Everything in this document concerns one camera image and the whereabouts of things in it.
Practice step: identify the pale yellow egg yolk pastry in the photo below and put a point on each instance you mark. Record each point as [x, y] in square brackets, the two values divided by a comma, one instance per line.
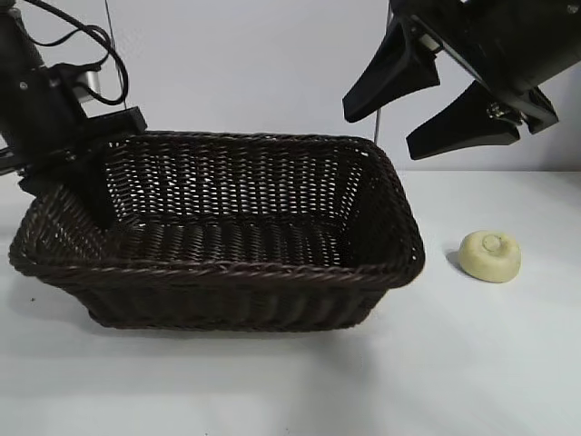
[481, 268]

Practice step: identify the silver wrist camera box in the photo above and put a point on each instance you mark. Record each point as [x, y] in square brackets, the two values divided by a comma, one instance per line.
[88, 86]

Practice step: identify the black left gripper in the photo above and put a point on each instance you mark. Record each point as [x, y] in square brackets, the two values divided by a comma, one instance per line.
[45, 118]

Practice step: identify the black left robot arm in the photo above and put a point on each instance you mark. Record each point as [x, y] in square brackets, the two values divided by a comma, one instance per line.
[13, 41]

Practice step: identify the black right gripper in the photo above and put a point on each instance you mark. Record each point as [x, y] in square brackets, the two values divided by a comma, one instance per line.
[504, 36]

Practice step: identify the dark brown woven basket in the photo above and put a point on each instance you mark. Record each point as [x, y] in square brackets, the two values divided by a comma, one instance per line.
[227, 290]

